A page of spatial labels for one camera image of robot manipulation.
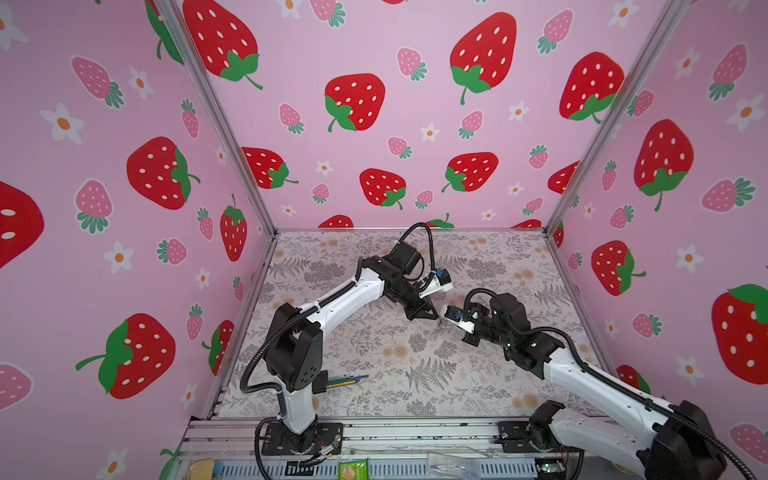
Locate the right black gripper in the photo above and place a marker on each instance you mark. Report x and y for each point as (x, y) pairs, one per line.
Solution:
(480, 309)

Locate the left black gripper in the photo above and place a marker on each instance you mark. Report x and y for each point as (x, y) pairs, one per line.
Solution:
(421, 309)

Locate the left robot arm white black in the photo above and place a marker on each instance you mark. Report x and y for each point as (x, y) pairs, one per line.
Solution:
(290, 358)

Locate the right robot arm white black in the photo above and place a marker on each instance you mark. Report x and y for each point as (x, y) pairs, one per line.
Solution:
(649, 436)

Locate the clear plastic bag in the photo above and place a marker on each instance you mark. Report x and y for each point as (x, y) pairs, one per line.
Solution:
(453, 467)

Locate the green packet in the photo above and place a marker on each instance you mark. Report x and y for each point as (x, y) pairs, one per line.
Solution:
(353, 470)

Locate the yellow sponge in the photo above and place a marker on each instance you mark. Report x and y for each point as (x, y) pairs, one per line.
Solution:
(201, 470)

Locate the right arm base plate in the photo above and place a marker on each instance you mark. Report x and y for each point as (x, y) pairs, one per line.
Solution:
(528, 438)

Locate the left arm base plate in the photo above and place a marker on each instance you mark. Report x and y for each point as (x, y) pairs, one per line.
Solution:
(279, 440)

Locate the aluminium rail frame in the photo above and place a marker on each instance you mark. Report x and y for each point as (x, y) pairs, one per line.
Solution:
(396, 448)

